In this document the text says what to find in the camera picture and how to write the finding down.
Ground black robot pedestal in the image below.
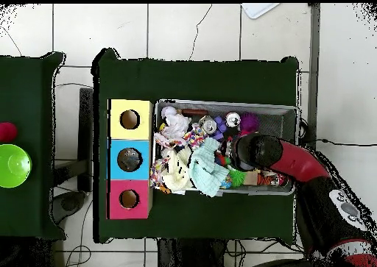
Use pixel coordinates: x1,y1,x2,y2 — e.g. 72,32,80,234
157,238,228,267

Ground dark grey rounded object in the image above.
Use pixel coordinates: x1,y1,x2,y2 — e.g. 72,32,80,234
52,190,87,224

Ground crushed clear plastic bottle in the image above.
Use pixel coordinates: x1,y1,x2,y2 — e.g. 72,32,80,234
118,153,136,171
126,149,143,166

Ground mint green knitted cloth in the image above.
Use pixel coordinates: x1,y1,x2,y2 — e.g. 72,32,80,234
188,137,230,198

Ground shallow clear mesh bin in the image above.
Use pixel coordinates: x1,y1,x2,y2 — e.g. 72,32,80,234
151,98,301,197

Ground white flat board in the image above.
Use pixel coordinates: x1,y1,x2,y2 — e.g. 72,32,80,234
240,3,280,20

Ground green spiky toy with eyes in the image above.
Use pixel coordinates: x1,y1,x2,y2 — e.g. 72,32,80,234
228,168,248,188

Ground cream knitted cloth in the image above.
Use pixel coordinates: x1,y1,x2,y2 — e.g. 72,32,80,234
160,146,194,193

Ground wooden box with three holes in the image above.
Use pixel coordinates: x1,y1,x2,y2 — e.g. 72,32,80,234
106,99,154,220

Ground black upright panel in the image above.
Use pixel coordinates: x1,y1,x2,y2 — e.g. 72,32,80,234
77,87,94,193

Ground black cable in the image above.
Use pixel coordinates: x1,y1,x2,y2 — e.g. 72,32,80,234
316,137,377,148

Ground bright green plastic bowl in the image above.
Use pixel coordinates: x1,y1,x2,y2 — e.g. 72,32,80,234
0,143,32,189

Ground silver topped pale can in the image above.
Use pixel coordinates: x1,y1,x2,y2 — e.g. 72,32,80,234
199,115,218,135

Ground red plastic cup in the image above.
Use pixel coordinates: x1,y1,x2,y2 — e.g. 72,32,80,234
0,121,18,143

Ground dark green tablecloth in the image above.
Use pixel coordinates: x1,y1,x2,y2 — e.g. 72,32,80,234
0,51,67,241
91,47,300,244

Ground silver topped dark can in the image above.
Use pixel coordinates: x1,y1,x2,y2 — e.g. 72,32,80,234
225,111,242,129

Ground purple spiky toy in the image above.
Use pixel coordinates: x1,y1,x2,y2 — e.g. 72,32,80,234
239,112,261,133

